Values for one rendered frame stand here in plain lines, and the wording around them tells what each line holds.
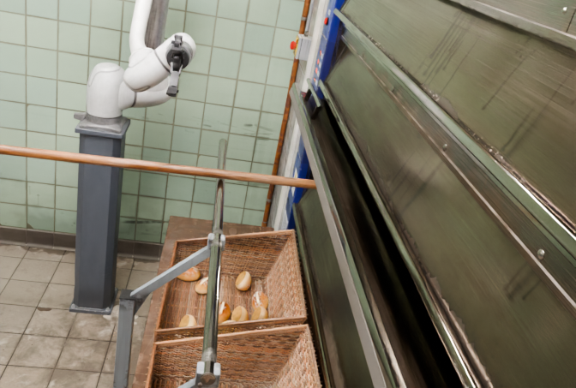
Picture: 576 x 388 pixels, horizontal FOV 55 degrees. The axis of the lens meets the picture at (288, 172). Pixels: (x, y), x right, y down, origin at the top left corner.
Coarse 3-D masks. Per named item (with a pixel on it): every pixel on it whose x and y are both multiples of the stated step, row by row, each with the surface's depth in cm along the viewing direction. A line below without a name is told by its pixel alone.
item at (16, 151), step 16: (64, 160) 172; (80, 160) 172; (96, 160) 173; (112, 160) 174; (128, 160) 175; (208, 176) 180; (224, 176) 180; (240, 176) 181; (256, 176) 182; (272, 176) 183
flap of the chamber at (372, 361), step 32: (320, 128) 172; (352, 160) 157; (320, 192) 130; (352, 192) 135; (352, 224) 118; (384, 224) 125; (384, 256) 111; (352, 288) 95; (384, 288) 99; (416, 288) 104; (384, 320) 90; (416, 320) 94; (416, 352) 85; (384, 384) 76; (416, 384) 78; (448, 384) 82
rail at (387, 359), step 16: (304, 112) 174; (320, 160) 140; (336, 192) 125; (336, 208) 117; (336, 224) 113; (352, 240) 106; (352, 256) 101; (352, 272) 98; (368, 288) 92; (368, 304) 88; (368, 320) 86; (384, 336) 82; (384, 352) 78; (384, 368) 77; (400, 384) 74
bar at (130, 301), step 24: (216, 192) 174; (216, 216) 160; (216, 240) 148; (192, 264) 152; (216, 264) 138; (144, 288) 154; (216, 288) 129; (120, 312) 155; (216, 312) 122; (120, 336) 159; (216, 336) 115; (120, 360) 163; (216, 360) 110; (120, 384) 166; (192, 384) 107; (216, 384) 106
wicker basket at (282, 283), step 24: (192, 240) 225; (240, 240) 226; (288, 240) 226; (240, 264) 231; (264, 264) 232; (288, 264) 214; (168, 288) 205; (192, 288) 222; (264, 288) 230; (288, 288) 203; (168, 312) 206; (192, 312) 209; (288, 312) 192; (168, 336) 177
